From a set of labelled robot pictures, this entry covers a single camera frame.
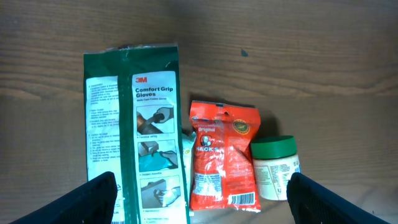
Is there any red Hacks candy bag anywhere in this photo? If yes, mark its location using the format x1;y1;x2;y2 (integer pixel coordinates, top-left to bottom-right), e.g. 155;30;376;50
190;101;261;212

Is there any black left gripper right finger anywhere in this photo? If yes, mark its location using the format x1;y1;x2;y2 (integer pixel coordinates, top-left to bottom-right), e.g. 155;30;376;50
287;172;387;224

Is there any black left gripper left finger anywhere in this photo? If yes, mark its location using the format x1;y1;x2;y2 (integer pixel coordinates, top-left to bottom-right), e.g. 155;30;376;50
11;171;118;224

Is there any green lid jar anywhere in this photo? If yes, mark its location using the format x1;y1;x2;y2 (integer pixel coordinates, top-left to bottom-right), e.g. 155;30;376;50
251;136;301;201

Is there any green 3M gloves pack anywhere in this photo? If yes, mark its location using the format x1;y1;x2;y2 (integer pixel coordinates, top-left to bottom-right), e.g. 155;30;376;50
83;44;190;223

